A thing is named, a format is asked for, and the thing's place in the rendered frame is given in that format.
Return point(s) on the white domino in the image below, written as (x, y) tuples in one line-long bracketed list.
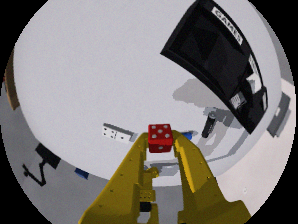
[(116, 133)]

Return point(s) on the blue battery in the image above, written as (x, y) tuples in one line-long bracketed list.
[(188, 135)]

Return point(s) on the red die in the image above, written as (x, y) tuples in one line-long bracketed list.
[(160, 138)]

